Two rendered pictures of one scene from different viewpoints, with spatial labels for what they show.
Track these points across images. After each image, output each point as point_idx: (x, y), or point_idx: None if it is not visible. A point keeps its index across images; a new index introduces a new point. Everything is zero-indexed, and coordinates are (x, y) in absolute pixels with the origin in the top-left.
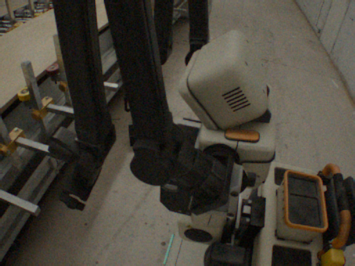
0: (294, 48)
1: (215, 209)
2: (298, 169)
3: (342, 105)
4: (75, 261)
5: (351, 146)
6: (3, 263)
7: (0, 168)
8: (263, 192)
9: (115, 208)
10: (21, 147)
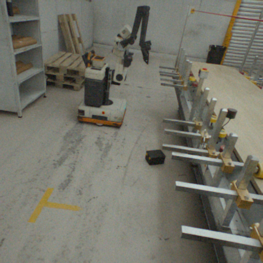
0: None
1: None
2: (92, 69)
3: None
4: (156, 121)
5: None
6: (181, 117)
7: (188, 91)
8: (105, 70)
9: (150, 133)
10: (188, 95)
